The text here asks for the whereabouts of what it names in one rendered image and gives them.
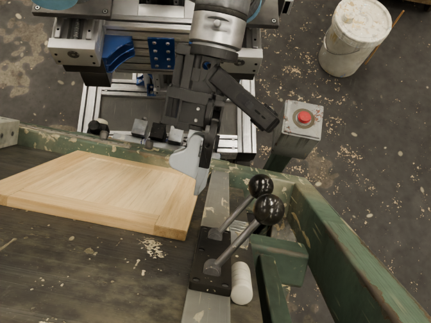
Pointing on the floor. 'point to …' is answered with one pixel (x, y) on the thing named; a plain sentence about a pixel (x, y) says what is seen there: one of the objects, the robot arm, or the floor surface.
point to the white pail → (354, 36)
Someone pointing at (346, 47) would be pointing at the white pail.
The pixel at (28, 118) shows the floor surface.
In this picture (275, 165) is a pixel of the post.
